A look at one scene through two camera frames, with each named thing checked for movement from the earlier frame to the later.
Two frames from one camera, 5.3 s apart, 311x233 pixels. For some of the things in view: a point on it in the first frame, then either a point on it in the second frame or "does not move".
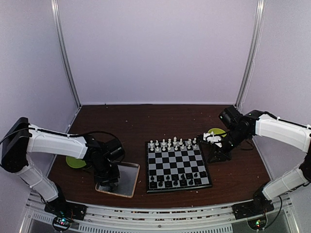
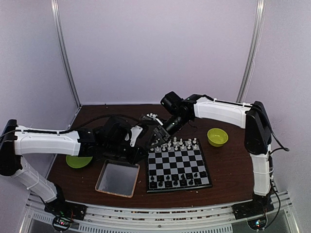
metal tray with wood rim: x=127 y=182 does not move
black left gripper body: x=105 y=174 → x=130 y=158
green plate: x=75 y=163 does not move
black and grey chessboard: x=172 y=165 does not move
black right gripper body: x=226 y=155 → x=164 y=133
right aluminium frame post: x=259 y=24 does not move
